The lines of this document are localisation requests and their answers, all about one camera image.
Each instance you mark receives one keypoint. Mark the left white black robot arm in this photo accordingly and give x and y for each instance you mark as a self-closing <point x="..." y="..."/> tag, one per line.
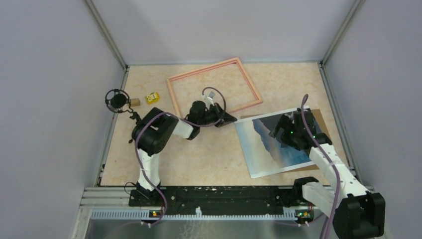
<point x="153" y="132"/>

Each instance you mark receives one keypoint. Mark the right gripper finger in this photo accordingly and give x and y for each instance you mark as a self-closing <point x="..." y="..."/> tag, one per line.
<point x="298" y="114"/>
<point x="277" y="130"/>

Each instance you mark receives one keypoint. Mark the small wooden block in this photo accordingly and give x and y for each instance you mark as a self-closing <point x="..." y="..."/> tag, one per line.
<point x="135" y="102"/>

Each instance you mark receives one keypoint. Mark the black microphone on tripod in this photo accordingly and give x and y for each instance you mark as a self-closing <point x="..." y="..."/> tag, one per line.
<point x="118" y="101"/>

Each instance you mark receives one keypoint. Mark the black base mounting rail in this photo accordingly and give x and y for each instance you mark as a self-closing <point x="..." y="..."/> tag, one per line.
<point x="222" y="200"/>

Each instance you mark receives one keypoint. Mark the pink wooden picture frame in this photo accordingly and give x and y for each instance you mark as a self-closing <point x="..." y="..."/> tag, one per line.
<point x="228" y="79"/>

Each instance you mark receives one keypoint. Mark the blue mountain landscape photo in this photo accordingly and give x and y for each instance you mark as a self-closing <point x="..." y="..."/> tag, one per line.
<point x="265" y="155"/>

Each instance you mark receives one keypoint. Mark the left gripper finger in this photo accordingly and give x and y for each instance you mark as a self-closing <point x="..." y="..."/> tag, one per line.
<point x="218" y="109"/>
<point x="225" y="119"/>

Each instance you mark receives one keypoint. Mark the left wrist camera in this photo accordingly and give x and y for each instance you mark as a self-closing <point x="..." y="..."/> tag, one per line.
<point x="209" y="98"/>

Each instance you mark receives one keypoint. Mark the white cable duct strip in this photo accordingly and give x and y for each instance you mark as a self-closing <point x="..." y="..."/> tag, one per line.
<point x="146" y="215"/>

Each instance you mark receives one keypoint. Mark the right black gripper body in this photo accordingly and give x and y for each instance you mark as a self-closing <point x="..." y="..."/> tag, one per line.
<point x="290" y="133"/>

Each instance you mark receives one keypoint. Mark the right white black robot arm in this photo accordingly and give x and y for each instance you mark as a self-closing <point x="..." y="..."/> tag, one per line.
<point x="353" y="211"/>

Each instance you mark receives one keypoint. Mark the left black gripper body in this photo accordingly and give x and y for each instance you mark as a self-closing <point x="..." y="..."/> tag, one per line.
<point x="210" y="116"/>

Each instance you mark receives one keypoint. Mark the yellow toy cube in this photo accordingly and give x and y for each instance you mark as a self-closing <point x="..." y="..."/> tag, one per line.
<point x="152" y="98"/>

